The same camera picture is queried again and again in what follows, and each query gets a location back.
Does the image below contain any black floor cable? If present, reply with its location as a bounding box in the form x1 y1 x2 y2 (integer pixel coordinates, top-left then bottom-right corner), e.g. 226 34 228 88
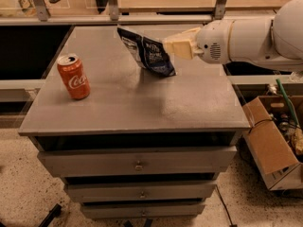
215 186 238 227

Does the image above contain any grey drawer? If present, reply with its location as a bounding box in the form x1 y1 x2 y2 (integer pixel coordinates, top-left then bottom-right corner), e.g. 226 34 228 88
38 146 237 177
80 201 205 219
64 181 216 203

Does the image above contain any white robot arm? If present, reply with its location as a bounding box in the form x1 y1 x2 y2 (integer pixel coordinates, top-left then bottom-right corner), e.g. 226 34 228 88
163 0 303 72

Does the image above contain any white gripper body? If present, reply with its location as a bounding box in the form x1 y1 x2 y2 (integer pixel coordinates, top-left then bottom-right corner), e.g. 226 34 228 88
196 20 234 64

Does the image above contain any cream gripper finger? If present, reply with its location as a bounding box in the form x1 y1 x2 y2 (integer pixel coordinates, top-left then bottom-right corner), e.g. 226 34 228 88
164 39 204 60
163 27 201 43

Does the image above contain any grey drawer cabinet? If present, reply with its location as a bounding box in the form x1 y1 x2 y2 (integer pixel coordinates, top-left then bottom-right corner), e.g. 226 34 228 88
20 26 249 207

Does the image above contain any black object on floor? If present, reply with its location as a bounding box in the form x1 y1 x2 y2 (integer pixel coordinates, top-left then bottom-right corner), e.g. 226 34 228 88
39 203 62 227

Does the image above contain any bottom grey drawer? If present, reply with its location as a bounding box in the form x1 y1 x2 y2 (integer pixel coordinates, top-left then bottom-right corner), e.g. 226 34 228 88
80 201 205 219

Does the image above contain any green stick in box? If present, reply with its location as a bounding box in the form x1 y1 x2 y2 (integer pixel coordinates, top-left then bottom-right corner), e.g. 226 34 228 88
276 79 300 128

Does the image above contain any red Coca-Cola can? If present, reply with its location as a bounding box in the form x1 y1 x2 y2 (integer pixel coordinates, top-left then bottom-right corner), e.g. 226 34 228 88
57 54 91 99

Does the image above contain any dark blue chip bag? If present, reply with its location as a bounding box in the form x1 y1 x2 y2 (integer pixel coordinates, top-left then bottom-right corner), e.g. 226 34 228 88
117 26 176 77

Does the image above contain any grey metal shelf rail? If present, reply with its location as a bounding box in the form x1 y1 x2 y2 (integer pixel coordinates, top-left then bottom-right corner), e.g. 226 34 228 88
0 0 291 26

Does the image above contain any top grey drawer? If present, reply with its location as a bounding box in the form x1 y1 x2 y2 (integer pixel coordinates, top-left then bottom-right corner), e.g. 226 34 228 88
38 146 237 177

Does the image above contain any middle grey drawer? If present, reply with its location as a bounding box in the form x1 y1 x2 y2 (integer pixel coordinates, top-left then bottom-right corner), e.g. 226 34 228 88
64 181 216 203

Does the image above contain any cardboard box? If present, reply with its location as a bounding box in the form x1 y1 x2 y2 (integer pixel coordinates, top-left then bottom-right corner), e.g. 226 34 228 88
242 96 303 191

